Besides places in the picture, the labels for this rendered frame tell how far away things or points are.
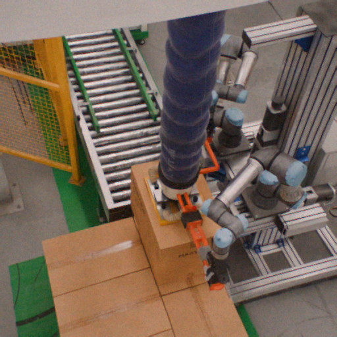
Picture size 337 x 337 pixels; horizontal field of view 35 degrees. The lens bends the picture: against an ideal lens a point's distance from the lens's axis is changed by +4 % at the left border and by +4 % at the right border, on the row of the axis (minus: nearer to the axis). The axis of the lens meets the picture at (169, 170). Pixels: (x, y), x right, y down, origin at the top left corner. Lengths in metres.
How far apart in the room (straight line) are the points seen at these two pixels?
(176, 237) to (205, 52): 1.11
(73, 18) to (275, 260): 3.55
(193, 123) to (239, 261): 1.66
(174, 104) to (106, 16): 1.93
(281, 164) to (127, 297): 1.31
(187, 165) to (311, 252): 1.63
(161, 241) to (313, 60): 1.17
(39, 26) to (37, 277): 3.64
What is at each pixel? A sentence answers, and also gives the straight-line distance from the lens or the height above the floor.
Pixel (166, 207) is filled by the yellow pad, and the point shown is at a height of 1.10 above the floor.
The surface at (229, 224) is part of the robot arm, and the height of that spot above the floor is 1.53.
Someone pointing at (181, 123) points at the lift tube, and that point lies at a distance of 2.38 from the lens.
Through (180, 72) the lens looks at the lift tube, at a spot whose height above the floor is 2.07.
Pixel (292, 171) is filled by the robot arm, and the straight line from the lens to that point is 2.49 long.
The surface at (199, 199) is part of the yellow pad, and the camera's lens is 2.97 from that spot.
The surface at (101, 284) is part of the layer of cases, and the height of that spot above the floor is 0.54.
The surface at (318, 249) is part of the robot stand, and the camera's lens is 4.03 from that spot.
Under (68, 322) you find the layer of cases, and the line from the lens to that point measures 3.22.
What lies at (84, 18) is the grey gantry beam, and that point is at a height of 3.23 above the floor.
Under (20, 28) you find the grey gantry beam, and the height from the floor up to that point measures 3.23.
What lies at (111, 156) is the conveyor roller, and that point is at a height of 0.54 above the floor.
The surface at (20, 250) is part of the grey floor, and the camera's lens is 4.14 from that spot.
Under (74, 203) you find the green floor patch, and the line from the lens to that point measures 4.31.
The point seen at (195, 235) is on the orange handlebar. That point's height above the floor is 1.21.
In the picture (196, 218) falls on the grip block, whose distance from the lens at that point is 2.74.
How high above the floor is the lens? 3.46
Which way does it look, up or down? 50 degrees down
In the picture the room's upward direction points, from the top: 5 degrees clockwise
